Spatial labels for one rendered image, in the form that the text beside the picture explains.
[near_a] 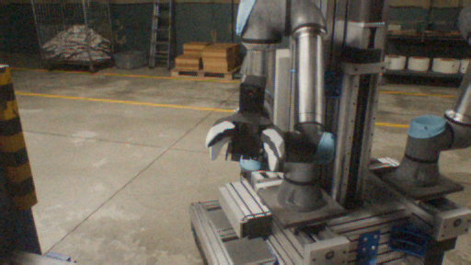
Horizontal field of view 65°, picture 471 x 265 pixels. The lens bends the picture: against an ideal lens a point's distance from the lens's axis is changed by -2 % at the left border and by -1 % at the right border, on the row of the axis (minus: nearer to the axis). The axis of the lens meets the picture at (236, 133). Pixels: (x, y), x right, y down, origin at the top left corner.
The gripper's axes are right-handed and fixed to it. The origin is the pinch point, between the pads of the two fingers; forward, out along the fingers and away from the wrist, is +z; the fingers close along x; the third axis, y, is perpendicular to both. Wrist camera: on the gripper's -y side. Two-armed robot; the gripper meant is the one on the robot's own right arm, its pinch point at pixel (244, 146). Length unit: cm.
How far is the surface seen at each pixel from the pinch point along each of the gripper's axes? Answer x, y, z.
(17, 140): 69, 28, -40
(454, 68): -298, 50, -590
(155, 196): 69, 135, -188
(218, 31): 118, 65, -711
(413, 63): -238, 56, -608
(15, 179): 69, 40, -38
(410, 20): -231, -12, -663
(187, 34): 187, 83, -732
